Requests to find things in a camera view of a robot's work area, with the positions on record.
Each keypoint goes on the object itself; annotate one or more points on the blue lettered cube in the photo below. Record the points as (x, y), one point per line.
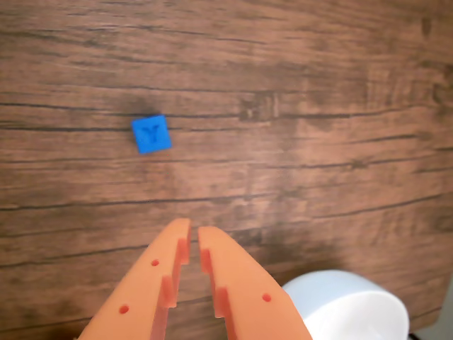
(152, 134)

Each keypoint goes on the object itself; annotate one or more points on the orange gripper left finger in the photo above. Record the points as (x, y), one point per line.
(141, 290)

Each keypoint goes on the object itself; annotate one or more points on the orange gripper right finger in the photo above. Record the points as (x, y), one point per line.
(247, 290)

